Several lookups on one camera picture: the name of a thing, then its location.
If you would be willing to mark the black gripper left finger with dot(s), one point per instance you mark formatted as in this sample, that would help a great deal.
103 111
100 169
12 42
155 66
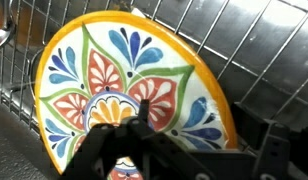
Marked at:
104 153

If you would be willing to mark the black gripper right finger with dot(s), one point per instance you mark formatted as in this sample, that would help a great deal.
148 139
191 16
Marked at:
280 150

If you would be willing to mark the colourful painted ceramic plate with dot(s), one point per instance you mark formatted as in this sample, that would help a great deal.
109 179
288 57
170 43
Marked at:
127 66

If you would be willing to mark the stainless steel sink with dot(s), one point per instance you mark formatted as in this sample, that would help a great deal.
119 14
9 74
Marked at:
287 66

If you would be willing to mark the metal spoon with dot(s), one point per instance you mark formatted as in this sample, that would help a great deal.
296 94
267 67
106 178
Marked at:
4 30

